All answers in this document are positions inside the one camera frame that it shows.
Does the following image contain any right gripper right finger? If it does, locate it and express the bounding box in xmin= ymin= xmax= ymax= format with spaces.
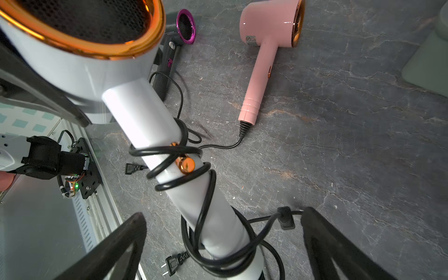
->
xmin=301 ymin=207 xmax=395 ymax=280

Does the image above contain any white hair dryer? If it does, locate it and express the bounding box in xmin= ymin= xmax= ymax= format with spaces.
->
xmin=1 ymin=1 xmax=264 ymax=280

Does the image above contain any pink hair dryer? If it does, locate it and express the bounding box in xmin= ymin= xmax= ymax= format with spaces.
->
xmin=238 ymin=0 xmax=306 ymax=138

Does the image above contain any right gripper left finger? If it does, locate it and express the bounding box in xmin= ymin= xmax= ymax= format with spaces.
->
xmin=56 ymin=212 xmax=147 ymax=280

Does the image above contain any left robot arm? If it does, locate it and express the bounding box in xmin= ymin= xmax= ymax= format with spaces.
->
xmin=1 ymin=41 xmax=91 ymax=197

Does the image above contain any green clear storage box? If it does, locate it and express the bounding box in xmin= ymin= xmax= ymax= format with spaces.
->
xmin=402 ymin=4 xmax=448 ymax=97

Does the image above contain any black hair dryer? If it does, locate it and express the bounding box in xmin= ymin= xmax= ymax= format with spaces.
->
xmin=153 ymin=9 xmax=197 ymax=101

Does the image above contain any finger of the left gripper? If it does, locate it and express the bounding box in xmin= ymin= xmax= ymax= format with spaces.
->
xmin=1 ymin=42 xmax=91 ymax=127

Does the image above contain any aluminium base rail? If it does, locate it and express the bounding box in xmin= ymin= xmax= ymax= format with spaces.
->
xmin=0 ymin=120 xmax=148 ymax=280

